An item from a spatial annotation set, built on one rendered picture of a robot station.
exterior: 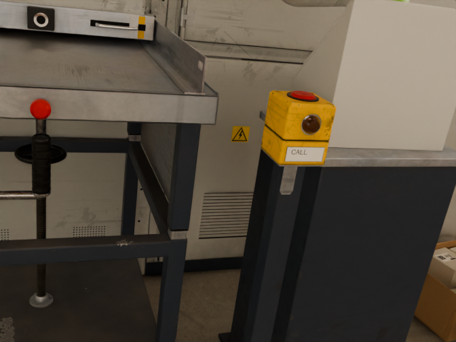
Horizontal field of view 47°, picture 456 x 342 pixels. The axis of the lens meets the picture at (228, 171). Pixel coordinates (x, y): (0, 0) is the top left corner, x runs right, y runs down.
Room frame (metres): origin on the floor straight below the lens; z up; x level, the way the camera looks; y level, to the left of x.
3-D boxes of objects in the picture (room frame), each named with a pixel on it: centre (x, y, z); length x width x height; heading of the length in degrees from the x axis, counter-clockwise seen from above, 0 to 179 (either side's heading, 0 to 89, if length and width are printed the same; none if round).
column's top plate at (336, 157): (1.18, -0.29, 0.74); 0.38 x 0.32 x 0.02; 112
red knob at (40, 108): (0.81, 0.32, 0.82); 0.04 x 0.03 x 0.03; 21
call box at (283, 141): (0.79, -0.10, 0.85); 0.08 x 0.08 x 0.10; 21
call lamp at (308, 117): (0.74, -0.11, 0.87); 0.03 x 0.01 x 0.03; 111
